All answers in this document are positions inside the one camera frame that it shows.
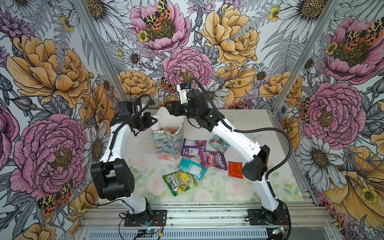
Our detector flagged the orange Fox's candy packet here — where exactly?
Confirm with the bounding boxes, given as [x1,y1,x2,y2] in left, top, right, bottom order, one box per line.
[161,128,177,135]

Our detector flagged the aluminium rail frame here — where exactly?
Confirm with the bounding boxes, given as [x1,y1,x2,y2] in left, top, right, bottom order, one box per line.
[77,203,342,240]

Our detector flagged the magenta Fox's candy packet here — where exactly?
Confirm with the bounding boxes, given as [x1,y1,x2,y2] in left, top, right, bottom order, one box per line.
[199,151,228,170]

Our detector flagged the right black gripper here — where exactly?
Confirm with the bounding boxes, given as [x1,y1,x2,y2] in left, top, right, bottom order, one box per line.
[164,99,200,119]

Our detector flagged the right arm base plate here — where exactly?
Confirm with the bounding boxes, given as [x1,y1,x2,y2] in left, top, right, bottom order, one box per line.
[245,209,291,226]

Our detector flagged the left black cable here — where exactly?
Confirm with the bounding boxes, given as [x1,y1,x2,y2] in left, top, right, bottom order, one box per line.
[84,94,153,207]

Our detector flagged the purple snack packet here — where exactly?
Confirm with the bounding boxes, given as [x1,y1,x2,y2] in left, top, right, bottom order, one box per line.
[182,139,207,157]

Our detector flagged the left aluminium corner post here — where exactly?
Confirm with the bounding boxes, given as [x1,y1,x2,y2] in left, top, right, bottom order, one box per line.
[74,1,129,102]

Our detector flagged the right aluminium corner post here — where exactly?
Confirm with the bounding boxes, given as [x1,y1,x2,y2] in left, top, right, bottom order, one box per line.
[272,0,341,114]

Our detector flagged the teal snack packet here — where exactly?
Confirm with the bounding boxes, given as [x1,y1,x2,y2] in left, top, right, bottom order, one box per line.
[178,157,207,181]

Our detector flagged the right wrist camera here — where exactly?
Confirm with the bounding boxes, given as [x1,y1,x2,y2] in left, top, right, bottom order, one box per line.
[177,83,190,105]

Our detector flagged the right black corrugated cable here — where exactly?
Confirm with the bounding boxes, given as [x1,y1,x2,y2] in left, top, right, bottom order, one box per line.
[188,77,293,240]

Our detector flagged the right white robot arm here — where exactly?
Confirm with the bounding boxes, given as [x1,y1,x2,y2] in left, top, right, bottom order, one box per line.
[165,90,283,224]

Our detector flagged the aluminium corner post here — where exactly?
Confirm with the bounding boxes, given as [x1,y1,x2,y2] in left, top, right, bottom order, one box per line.
[74,1,129,102]
[272,0,341,114]

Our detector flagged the green red snack packet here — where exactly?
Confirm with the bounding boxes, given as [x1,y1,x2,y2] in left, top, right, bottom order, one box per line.
[209,136,231,154]

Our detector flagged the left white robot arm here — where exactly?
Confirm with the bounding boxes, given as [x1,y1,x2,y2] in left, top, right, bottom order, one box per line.
[91,112,158,225]

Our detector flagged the green Fox's candy packet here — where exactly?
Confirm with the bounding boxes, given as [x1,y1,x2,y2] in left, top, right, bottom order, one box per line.
[163,170,197,197]

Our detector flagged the floral paper gift bag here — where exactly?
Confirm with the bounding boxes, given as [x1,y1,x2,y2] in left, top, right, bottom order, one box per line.
[151,107,185,161]

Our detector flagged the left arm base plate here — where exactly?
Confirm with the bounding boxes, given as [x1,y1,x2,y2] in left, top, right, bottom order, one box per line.
[124,210,168,227]

